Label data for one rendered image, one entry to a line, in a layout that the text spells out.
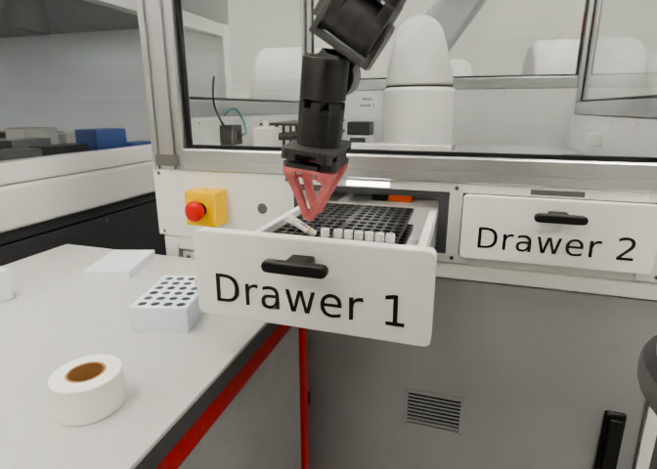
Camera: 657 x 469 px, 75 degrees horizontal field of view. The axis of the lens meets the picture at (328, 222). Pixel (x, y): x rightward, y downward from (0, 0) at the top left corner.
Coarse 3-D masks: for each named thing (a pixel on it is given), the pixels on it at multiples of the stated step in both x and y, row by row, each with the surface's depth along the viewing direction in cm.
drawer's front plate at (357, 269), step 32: (224, 256) 52; (256, 256) 51; (288, 256) 49; (320, 256) 48; (352, 256) 47; (384, 256) 46; (416, 256) 45; (224, 288) 53; (256, 288) 52; (288, 288) 51; (320, 288) 49; (352, 288) 48; (384, 288) 47; (416, 288) 46; (288, 320) 52; (320, 320) 50; (352, 320) 49; (384, 320) 48; (416, 320) 47
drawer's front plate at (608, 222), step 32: (480, 224) 73; (512, 224) 72; (544, 224) 70; (608, 224) 68; (640, 224) 66; (480, 256) 75; (512, 256) 73; (544, 256) 72; (576, 256) 70; (608, 256) 69; (640, 256) 67
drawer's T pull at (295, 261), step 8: (296, 256) 48; (304, 256) 48; (312, 256) 48; (264, 264) 46; (272, 264) 46; (280, 264) 46; (288, 264) 46; (296, 264) 46; (304, 264) 45; (312, 264) 45; (320, 264) 45; (272, 272) 46; (280, 272) 46; (288, 272) 46; (296, 272) 46; (304, 272) 45; (312, 272) 45; (320, 272) 45
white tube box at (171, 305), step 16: (160, 288) 69; (176, 288) 68; (192, 288) 68; (144, 304) 63; (160, 304) 62; (176, 304) 62; (192, 304) 63; (144, 320) 62; (160, 320) 61; (176, 320) 61; (192, 320) 63
